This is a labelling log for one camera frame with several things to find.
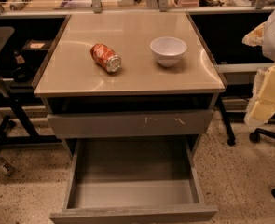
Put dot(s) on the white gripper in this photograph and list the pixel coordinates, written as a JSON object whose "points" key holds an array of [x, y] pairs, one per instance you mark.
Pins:
{"points": [[262, 104]]}

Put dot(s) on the red coke can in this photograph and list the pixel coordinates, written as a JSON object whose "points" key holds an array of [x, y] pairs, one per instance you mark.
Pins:
{"points": [[105, 58]]}

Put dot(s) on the closed grey top drawer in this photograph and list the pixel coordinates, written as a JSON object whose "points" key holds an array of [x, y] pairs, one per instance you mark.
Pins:
{"points": [[126, 124]]}

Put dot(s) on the grey drawer cabinet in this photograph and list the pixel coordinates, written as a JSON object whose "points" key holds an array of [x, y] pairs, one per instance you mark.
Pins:
{"points": [[73, 83]]}

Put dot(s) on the open grey middle drawer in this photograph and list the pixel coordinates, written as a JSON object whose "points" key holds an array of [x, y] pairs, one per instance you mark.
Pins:
{"points": [[148, 180]]}

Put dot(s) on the white bowl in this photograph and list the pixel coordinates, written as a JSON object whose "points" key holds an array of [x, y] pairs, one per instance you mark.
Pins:
{"points": [[168, 51]]}

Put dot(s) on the plastic bottle on floor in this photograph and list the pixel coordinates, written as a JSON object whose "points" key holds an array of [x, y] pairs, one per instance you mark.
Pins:
{"points": [[5, 167]]}

